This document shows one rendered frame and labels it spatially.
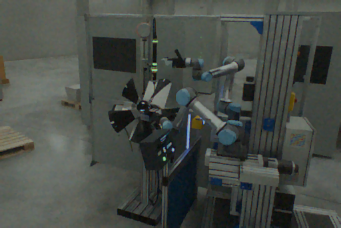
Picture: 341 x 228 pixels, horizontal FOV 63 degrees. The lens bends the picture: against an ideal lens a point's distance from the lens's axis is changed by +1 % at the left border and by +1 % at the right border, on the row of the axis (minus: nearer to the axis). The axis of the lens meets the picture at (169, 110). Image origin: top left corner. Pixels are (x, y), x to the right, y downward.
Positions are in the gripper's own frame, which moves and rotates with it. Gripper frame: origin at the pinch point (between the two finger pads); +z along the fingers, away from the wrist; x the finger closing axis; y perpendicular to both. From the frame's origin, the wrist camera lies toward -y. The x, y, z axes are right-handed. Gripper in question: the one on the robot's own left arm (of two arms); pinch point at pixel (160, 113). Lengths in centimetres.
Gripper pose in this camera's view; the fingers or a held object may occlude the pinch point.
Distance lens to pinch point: 250.1
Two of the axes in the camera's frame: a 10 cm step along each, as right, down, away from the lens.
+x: 0.8, 9.5, 3.1
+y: -9.7, 1.5, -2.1
